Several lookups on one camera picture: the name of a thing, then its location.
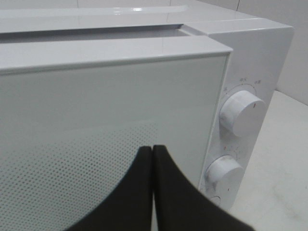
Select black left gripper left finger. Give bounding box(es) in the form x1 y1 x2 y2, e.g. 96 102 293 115
68 146 153 231

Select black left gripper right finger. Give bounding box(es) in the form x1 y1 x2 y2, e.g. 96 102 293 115
152 144 238 231

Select white microwave door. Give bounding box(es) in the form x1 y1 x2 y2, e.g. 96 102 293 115
0 36 232 231

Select white microwave oven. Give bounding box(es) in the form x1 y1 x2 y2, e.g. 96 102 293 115
0 9 295 212

